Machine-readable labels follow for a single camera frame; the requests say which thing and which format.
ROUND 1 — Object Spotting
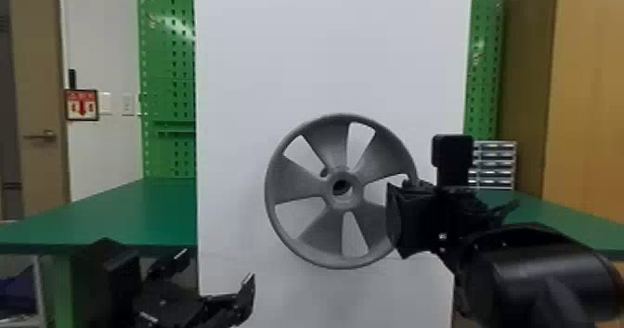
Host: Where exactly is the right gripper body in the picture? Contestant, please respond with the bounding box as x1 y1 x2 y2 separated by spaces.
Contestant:
427 184 495 259

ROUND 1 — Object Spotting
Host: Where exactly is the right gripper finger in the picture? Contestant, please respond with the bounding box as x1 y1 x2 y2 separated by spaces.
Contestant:
385 180 441 260

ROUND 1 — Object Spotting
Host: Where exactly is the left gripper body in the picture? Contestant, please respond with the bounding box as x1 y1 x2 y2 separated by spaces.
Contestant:
132 277 212 328

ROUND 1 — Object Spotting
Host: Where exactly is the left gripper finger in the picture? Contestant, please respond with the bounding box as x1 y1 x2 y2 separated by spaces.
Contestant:
192 301 255 328
201 271 257 308

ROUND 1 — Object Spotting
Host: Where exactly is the grey wheel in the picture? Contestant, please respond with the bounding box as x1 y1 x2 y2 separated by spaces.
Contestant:
264 112 420 270

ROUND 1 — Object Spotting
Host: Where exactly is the white drawer cabinet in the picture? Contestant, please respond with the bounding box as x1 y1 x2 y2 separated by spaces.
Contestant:
466 139 518 192

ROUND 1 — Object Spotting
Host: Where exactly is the white panel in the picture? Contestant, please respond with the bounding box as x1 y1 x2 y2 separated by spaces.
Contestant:
192 0 475 328

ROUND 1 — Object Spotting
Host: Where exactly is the brown door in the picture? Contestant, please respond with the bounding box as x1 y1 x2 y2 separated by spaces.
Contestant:
0 0 71 221

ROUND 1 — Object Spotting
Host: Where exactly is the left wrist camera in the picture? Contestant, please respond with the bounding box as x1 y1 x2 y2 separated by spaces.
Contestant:
145 247 192 284

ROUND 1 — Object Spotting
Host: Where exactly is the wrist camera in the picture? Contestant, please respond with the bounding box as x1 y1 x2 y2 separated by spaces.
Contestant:
145 247 192 284
431 134 475 188

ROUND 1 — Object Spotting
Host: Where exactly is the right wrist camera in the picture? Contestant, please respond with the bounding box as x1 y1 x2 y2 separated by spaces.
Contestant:
431 134 475 188

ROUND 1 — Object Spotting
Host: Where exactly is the metal door handle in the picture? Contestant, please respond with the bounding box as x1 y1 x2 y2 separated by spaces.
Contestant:
22 129 59 143

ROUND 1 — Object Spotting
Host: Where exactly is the red wall sign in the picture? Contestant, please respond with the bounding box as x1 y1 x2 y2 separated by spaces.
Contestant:
64 88 100 123

